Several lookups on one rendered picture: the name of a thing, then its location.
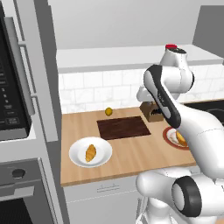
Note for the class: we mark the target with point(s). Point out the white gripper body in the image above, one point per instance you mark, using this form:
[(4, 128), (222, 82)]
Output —
[(143, 94)]

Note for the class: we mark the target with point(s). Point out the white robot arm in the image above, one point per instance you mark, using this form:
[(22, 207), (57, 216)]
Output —
[(204, 137)]

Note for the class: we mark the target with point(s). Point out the dark brown cutting board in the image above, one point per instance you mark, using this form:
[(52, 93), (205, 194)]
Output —
[(123, 127)]

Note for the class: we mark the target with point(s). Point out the golden croissant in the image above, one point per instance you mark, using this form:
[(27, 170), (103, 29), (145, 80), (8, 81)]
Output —
[(90, 152)]

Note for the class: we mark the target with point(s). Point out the white base cabinet door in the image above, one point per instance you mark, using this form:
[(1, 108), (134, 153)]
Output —
[(102, 213)]

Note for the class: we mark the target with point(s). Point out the brown knife block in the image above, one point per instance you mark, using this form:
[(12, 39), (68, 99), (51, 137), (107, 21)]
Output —
[(149, 113)]

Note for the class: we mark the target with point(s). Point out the yellow lemon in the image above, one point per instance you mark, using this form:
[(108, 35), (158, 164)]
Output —
[(108, 111)]

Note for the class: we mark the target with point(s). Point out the red rimmed plate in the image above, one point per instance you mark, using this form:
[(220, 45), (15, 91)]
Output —
[(169, 137)]

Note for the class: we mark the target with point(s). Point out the orange pastry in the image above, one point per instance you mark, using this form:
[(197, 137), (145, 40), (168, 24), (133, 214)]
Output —
[(180, 139)]

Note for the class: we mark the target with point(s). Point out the black hob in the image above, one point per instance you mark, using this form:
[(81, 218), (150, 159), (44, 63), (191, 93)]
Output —
[(211, 110)]

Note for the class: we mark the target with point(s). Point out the white plate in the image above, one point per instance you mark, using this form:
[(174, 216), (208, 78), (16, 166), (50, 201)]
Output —
[(78, 154)]

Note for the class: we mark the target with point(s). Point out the white drawer front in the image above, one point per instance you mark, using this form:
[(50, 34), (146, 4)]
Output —
[(87, 189)]

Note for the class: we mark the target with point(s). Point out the black microwave oven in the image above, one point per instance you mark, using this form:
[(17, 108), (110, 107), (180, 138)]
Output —
[(11, 87)]

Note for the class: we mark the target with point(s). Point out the black oven knob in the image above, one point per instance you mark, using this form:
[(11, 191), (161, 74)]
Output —
[(18, 173)]

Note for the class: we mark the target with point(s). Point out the grey oven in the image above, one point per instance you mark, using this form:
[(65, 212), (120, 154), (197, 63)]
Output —
[(26, 198)]

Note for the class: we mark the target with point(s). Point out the white wall cabinet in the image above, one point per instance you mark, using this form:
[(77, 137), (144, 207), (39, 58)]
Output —
[(110, 59)]

